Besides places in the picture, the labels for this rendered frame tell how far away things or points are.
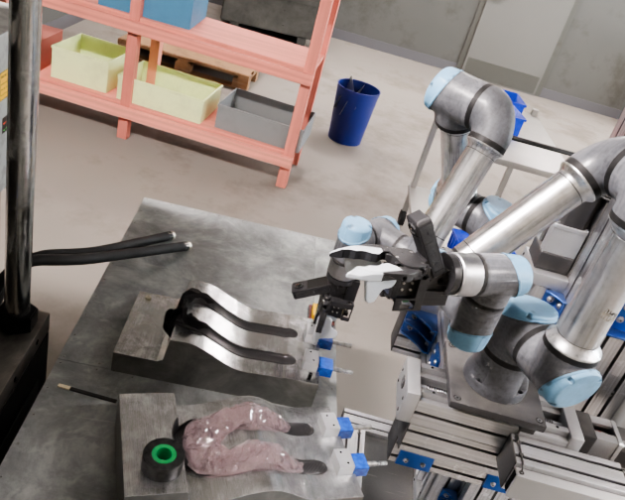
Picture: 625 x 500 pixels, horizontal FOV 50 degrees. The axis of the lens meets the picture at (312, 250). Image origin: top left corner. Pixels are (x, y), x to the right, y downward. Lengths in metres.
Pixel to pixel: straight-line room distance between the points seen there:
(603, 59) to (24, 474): 8.64
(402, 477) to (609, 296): 1.35
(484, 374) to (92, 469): 0.87
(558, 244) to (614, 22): 7.71
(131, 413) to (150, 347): 0.27
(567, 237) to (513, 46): 7.46
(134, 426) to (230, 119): 3.31
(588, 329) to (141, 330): 1.04
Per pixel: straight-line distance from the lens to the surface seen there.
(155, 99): 4.66
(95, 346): 1.79
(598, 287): 1.35
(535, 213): 1.32
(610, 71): 9.47
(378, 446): 2.57
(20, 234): 1.68
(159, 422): 1.47
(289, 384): 1.67
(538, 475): 1.63
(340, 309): 1.72
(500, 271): 1.17
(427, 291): 1.12
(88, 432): 1.59
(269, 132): 4.50
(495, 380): 1.58
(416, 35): 8.99
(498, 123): 1.62
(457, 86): 1.67
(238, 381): 1.68
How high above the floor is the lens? 1.98
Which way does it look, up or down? 30 degrees down
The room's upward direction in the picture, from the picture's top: 16 degrees clockwise
